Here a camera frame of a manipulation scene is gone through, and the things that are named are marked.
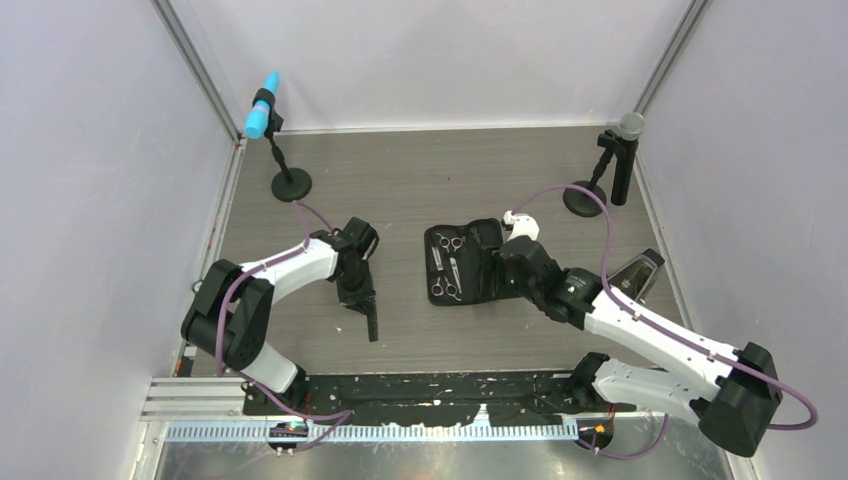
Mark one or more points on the black zip tool case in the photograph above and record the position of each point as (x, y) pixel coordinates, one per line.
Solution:
(479, 269)

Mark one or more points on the silver hair scissors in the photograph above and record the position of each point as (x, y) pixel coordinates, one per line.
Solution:
(446, 249)

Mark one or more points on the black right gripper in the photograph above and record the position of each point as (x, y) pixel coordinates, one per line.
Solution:
(499, 262)

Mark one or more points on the black microphone stand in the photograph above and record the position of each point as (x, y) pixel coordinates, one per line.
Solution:
(579, 202)
(290, 184)

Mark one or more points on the black mounting base plate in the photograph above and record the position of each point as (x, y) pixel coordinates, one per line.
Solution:
(512, 398)

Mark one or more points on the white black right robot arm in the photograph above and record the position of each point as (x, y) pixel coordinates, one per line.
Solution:
(715, 386)

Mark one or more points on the aluminium frame rail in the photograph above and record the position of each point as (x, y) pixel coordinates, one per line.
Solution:
(233, 409)

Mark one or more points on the black silver microphone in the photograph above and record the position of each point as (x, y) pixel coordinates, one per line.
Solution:
(630, 128)

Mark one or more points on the black left microphone stand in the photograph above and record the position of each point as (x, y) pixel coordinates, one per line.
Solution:
(290, 184)

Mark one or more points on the black hair comb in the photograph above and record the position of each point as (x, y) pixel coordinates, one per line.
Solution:
(370, 311)

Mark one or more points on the silver thinning scissors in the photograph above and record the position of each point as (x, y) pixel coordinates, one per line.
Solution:
(444, 288)

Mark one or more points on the clear black box device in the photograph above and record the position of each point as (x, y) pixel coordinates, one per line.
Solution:
(636, 277)

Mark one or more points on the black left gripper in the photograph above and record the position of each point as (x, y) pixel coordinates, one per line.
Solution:
(358, 299)

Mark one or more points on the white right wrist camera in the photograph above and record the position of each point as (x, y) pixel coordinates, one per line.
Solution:
(520, 225)

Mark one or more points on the blue microphone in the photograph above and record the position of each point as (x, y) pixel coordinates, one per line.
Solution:
(259, 118)

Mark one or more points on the black right microphone stand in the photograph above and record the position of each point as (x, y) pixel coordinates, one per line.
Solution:
(579, 202)

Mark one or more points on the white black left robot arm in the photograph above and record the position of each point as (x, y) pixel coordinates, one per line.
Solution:
(230, 313)

